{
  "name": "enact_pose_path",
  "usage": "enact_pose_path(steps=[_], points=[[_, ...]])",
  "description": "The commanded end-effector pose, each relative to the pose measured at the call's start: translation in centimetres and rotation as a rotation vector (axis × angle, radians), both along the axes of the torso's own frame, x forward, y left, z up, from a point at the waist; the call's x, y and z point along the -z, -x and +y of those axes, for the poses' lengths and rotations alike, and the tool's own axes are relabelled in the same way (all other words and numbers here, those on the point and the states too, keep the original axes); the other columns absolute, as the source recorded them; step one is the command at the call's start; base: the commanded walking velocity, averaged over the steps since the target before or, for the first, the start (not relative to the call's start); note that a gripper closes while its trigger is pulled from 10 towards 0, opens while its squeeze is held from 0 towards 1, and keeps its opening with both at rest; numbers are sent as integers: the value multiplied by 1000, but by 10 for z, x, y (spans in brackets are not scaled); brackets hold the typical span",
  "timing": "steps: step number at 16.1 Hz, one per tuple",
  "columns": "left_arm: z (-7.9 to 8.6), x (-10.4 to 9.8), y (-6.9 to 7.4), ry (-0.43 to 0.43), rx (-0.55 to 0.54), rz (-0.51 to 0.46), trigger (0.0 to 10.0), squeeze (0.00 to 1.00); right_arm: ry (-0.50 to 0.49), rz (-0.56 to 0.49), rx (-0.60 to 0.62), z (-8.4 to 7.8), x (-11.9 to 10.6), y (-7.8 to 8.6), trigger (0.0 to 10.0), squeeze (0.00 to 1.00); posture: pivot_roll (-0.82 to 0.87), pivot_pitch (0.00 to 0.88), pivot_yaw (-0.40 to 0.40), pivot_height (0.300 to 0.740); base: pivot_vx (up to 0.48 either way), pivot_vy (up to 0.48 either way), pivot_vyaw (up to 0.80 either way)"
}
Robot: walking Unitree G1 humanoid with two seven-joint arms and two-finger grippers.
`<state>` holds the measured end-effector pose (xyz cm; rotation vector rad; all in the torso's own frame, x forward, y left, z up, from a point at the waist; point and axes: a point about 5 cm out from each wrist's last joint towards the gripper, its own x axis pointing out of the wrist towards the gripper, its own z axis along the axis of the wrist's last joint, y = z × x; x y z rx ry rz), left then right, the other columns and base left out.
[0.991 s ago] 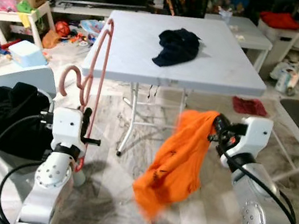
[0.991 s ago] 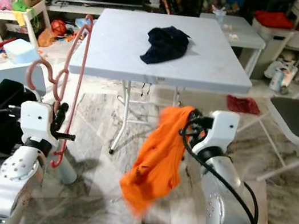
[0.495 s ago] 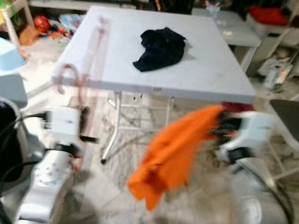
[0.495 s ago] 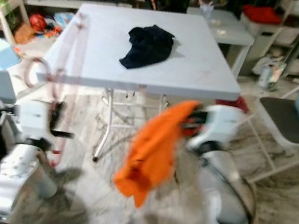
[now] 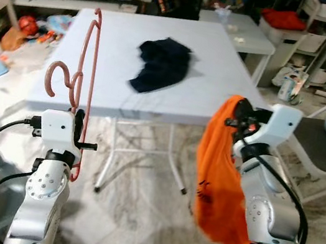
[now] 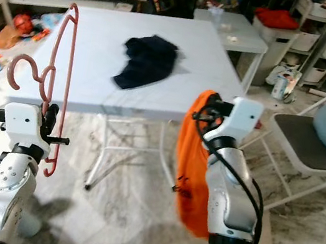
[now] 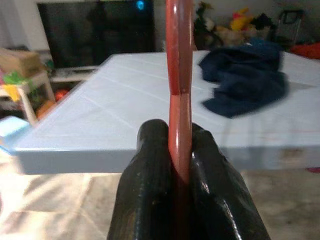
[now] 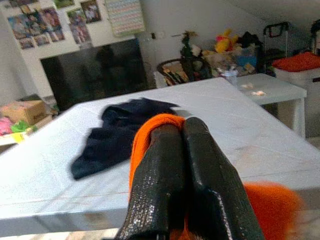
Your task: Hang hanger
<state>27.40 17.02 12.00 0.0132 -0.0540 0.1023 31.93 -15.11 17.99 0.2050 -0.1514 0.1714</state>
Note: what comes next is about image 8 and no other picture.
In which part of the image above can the yellow plush toy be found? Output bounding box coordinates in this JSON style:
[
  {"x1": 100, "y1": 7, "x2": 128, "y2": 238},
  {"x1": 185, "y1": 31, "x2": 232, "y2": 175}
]
[{"x1": 214, "y1": 28, "x2": 240, "y2": 54}]

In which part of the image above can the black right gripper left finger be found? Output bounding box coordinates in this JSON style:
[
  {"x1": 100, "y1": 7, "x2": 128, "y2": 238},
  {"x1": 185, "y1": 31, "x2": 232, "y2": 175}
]
[{"x1": 116, "y1": 124, "x2": 188, "y2": 240}]

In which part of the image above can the dark navy garment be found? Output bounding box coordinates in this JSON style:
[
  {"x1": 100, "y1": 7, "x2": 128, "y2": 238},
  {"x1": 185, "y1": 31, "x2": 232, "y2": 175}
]
[{"x1": 70, "y1": 97, "x2": 181, "y2": 180}]

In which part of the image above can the small white table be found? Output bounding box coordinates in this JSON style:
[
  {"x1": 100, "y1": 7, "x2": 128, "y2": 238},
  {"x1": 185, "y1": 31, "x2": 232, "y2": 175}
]
[{"x1": 234, "y1": 73, "x2": 308, "y2": 138}]

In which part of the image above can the pink toy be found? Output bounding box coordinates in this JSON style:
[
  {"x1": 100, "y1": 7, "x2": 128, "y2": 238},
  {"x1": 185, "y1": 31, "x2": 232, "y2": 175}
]
[{"x1": 0, "y1": 116, "x2": 14, "y2": 136}]

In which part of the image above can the clear plastic cup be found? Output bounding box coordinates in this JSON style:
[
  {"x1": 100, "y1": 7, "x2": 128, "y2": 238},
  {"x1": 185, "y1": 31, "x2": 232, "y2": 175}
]
[{"x1": 220, "y1": 69, "x2": 239, "y2": 88}]

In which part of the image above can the red folded cloth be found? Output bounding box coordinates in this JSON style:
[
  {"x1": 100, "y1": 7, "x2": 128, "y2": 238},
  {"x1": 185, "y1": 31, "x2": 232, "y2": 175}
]
[{"x1": 271, "y1": 51, "x2": 320, "y2": 72}]

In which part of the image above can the white storage bin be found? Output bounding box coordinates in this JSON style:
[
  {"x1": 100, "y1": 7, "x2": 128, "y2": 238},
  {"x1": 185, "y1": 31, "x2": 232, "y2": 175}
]
[{"x1": 273, "y1": 66, "x2": 320, "y2": 138}]

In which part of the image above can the wall photo print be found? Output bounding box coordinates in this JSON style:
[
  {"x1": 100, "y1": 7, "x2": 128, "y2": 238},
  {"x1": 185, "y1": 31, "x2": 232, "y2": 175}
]
[
  {"x1": 39, "y1": 6, "x2": 63, "y2": 31},
  {"x1": 7, "y1": 13, "x2": 36, "y2": 40},
  {"x1": 18, "y1": 37, "x2": 35, "y2": 50},
  {"x1": 49, "y1": 29, "x2": 66, "y2": 43},
  {"x1": 66, "y1": 8, "x2": 93, "y2": 45},
  {"x1": 80, "y1": 0, "x2": 102, "y2": 24},
  {"x1": 33, "y1": 34, "x2": 51, "y2": 47},
  {"x1": 53, "y1": 0, "x2": 76, "y2": 9}
]

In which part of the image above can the dark artificial flower plant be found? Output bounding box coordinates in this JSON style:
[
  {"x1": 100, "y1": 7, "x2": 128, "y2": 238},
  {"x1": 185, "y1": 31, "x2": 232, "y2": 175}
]
[{"x1": 179, "y1": 30, "x2": 202, "y2": 62}]

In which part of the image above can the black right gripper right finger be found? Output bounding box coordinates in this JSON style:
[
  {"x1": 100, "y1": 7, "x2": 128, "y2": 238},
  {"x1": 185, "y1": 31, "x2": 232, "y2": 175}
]
[{"x1": 183, "y1": 116, "x2": 266, "y2": 240}]

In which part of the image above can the pastel zigzag wall calendar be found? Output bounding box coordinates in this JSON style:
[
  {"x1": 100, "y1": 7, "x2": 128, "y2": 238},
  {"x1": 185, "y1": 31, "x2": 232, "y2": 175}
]
[{"x1": 104, "y1": 0, "x2": 146, "y2": 38}]

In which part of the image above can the brown cardboard box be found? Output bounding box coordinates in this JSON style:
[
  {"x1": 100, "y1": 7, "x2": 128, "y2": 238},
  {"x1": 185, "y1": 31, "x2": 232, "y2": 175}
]
[{"x1": 0, "y1": 99, "x2": 49, "y2": 126}]

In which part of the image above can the black television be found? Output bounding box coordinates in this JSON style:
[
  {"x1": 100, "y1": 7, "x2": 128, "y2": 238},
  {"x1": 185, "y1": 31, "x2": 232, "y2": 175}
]
[{"x1": 39, "y1": 38, "x2": 148, "y2": 112}]

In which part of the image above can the orange garment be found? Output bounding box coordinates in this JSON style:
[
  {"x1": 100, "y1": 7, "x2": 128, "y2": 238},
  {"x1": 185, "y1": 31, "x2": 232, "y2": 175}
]
[{"x1": 128, "y1": 113, "x2": 305, "y2": 240}]

